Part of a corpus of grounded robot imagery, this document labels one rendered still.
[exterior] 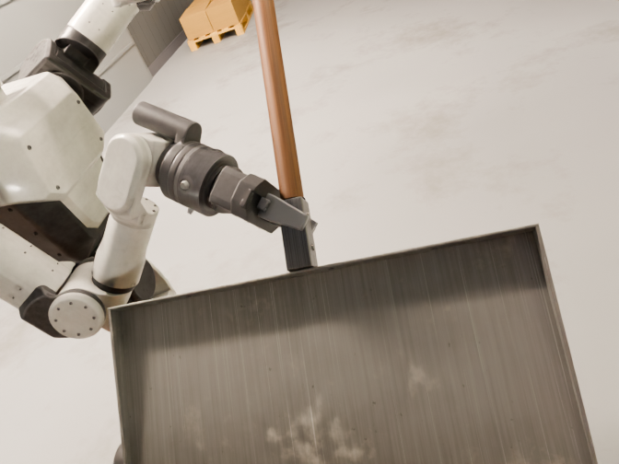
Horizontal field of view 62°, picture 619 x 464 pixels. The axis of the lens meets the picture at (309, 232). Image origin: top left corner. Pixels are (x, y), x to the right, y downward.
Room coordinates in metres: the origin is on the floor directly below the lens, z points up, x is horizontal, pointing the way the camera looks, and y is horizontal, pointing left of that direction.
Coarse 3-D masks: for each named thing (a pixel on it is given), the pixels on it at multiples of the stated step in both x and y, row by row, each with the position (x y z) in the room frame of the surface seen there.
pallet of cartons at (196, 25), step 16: (208, 0) 7.52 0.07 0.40; (224, 0) 7.07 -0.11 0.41; (240, 0) 7.32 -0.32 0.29; (192, 16) 7.00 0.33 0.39; (208, 16) 6.97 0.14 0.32; (224, 16) 6.91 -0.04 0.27; (240, 16) 7.05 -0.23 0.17; (192, 32) 7.02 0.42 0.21; (208, 32) 6.98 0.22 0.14; (224, 32) 7.23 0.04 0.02; (240, 32) 6.85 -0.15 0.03; (192, 48) 7.01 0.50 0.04
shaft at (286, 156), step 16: (256, 0) 0.77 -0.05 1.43; (272, 0) 0.77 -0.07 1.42; (256, 16) 0.76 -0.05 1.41; (272, 16) 0.75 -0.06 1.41; (272, 32) 0.73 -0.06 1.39; (272, 48) 0.71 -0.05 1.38; (272, 64) 0.70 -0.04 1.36; (272, 80) 0.68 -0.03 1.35; (272, 96) 0.66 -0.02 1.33; (272, 112) 0.65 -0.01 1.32; (288, 112) 0.65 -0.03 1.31; (272, 128) 0.64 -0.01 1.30; (288, 128) 0.63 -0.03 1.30; (288, 144) 0.61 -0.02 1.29; (288, 160) 0.59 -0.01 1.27; (288, 176) 0.58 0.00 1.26; (288, 192) 0.56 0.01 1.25
